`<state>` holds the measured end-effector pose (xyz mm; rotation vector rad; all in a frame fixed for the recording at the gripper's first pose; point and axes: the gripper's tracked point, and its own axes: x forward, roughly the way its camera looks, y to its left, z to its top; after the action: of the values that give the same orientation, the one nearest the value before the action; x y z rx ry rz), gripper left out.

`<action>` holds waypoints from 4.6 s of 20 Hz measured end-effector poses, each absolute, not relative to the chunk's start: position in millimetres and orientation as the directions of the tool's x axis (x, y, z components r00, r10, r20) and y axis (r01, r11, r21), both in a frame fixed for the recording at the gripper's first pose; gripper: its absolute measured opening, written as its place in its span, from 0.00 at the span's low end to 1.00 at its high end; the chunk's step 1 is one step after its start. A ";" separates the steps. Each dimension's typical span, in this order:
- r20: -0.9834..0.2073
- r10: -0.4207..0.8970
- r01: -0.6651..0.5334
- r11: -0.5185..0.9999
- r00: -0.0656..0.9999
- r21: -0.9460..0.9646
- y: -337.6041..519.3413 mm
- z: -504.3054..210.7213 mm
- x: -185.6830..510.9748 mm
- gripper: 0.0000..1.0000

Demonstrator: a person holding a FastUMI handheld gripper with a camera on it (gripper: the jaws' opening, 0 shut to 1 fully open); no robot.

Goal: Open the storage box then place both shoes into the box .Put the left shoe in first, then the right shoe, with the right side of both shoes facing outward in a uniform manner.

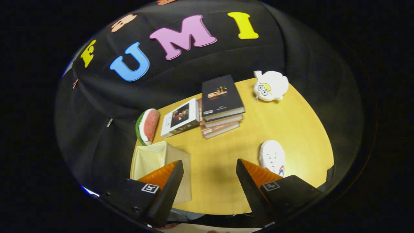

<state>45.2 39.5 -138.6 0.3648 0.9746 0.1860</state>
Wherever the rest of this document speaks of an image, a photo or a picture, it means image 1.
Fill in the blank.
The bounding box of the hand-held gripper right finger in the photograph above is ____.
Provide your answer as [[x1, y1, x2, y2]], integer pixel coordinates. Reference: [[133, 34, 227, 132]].
[[236, 158, 324, 227]]

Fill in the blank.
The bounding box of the white plush toy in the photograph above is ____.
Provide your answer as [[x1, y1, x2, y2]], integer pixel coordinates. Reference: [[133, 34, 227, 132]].
[[253, 70, 289, 103]]

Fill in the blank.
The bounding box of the bright screen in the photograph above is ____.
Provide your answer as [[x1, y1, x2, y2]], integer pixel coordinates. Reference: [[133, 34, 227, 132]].
[[81, 185, 100, 197]]

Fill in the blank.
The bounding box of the white perforated shoe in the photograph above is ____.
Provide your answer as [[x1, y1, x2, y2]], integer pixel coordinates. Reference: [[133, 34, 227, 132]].
[[258, 140, 286, 177]]

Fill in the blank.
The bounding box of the watermelon slice toy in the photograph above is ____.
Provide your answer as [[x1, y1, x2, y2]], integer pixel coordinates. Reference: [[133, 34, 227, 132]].
[[135, 108, 160, 146]]

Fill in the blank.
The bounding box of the beige fabric storage box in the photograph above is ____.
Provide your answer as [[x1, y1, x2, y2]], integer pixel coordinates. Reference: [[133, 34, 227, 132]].
[[130, 141, 192, 205]]

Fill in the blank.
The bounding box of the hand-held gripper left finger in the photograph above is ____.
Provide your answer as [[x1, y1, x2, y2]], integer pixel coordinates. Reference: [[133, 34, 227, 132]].
[[99, 160, 184, 227]]

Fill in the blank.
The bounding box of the black hardcover book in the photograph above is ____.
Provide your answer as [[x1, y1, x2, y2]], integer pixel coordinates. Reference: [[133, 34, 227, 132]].
[[201, 75, 245, 122]]

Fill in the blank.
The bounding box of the thick brown book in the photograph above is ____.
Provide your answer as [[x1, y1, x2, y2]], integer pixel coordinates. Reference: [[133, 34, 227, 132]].
[[198, 107, 240, 139]]

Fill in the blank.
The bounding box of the black backdrop cloth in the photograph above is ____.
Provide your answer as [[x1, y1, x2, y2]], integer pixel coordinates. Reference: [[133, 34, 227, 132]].
[[55, 0, 364, 207]]

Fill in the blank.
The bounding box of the thin brown book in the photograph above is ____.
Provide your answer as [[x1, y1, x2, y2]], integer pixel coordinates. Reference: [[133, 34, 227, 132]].
[[198, 99, 244, 128]]

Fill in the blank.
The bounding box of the white book with portrait cover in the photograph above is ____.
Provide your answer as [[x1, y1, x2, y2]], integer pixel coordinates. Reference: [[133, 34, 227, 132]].
[[160, 98, 201, 138]]

